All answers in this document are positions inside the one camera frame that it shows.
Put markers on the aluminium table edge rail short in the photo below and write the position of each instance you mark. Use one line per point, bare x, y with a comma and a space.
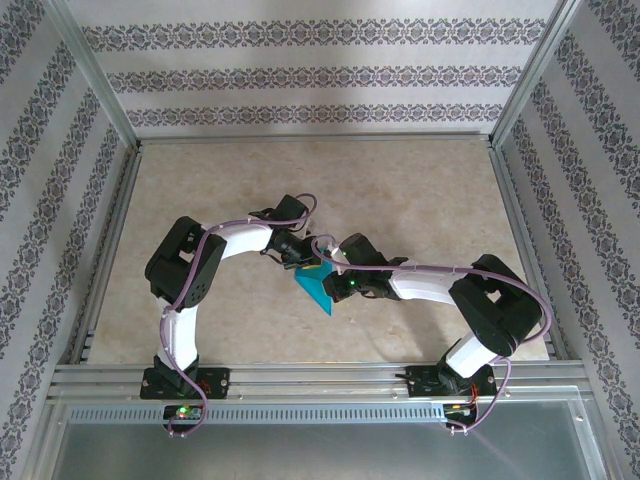
315, 138

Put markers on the grey sheet metal panel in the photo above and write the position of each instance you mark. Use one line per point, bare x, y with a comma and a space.
320, 455

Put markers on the aluminium mounting rail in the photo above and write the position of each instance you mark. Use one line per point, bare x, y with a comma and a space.
320, 380

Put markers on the left controller board green light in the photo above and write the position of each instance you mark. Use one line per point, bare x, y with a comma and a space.
185, 412

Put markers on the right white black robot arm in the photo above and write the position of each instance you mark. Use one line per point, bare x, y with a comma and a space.
425, 290

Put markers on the aluminium frame post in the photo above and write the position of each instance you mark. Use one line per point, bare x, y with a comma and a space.
540, 70
90, 70

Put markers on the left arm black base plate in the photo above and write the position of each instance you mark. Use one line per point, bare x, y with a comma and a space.
217, 382

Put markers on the left aluminium table side rail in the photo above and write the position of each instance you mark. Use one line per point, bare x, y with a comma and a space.
107, 250

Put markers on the right controller board orange light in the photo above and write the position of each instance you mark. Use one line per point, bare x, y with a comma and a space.
460, 410

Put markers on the right aluminium table side rail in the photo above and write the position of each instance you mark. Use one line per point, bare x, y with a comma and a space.
527, 250

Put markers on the aluminium table side rail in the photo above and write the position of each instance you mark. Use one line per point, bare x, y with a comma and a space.
107, 250
527, 250

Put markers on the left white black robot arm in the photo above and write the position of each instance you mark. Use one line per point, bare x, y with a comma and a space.
245, 240

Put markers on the right aluminium frame post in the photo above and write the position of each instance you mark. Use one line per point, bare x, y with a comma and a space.
540, 70

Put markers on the left aluminium frame post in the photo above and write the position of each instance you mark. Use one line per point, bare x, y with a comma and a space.
90, 70

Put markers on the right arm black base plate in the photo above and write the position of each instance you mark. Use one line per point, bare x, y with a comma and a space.
422, 382

